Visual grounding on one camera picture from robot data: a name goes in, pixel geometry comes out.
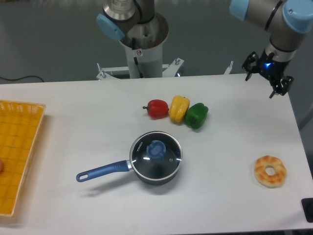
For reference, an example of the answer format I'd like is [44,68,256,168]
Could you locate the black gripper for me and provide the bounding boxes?
[242,50,294,98]

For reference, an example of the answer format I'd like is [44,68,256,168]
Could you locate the glass lid blue knob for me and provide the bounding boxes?
[130,131,182,181]

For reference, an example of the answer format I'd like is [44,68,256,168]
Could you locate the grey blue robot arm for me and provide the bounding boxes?
[96,0,313,95]

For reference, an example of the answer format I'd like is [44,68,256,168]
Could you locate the green bell pepper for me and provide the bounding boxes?
[184,103,209,130]

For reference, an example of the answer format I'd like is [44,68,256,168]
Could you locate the yellow bell pepper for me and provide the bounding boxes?
[169,95,190,123]

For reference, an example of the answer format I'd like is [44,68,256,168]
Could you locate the toasted bagel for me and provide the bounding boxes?
[254,155,287,188]

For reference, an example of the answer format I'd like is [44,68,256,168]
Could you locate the red bell pepper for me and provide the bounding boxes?
[142,99,169,119]

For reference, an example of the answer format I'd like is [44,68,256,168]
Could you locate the black device at table edge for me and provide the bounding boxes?
[301,198,313,223]

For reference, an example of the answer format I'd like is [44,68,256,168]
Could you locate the yellow woven basket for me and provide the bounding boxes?
[0,100,46,217]

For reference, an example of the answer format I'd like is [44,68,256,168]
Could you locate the blue saucepan with handle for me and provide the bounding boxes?
[76,131,183,186]

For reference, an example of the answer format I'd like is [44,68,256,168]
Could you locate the black floor cable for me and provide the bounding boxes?
[0,75,45,82]

